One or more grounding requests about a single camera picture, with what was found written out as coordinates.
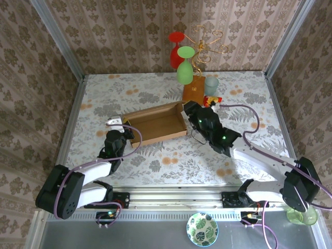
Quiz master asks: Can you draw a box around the red yellow snack packet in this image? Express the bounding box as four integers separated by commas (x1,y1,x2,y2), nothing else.
202,95,224,108

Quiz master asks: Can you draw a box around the aluminium table side rail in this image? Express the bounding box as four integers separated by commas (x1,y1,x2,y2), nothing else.
56,74,88,167
264,71,299,161

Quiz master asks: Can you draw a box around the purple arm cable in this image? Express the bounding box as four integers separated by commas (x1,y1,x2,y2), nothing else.
53,123,143,229
219,103,332,249

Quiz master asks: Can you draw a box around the leaf pattern bowl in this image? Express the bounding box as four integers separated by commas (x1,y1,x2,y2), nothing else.
186,212,219,246

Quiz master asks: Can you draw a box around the clear green plastic cup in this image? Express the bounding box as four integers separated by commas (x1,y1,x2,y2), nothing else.
286,206,319,226

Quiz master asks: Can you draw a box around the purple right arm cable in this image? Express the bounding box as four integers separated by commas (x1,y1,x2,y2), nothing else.
219,103,332,249

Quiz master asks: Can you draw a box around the green plastic goblet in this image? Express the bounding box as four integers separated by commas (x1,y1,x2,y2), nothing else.
176,46,196,85

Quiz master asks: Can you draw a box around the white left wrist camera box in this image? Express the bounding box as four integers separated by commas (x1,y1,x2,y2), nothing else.
106,116,123,127

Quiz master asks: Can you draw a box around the red plastic goblet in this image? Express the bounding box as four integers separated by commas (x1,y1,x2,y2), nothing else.
168,31,186,71

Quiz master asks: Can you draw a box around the gold wire glass rack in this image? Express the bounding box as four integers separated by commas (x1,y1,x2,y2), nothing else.
190,25,229,78

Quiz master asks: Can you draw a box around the frosted pale blue cup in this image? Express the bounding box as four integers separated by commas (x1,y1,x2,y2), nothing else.
204,76,219,96

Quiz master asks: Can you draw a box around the brown wooden rack base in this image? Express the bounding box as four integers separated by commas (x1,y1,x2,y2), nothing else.
182,76,207,104

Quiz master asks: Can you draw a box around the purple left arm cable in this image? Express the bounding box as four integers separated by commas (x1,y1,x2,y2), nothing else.
53,123,143,229

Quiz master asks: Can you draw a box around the aluminium frame post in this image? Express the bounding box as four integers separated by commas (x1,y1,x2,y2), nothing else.
27,0,86,80
264,0,316,78

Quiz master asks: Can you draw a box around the small black controller board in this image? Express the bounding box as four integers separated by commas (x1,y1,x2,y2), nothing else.
95,210,120,226
240,210,261,225

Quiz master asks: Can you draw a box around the grey metal shelf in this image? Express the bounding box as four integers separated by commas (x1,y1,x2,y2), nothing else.
24,209,332,249

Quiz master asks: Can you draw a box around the brown cardboard paper box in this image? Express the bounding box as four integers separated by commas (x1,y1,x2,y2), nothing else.
121,100,188,148

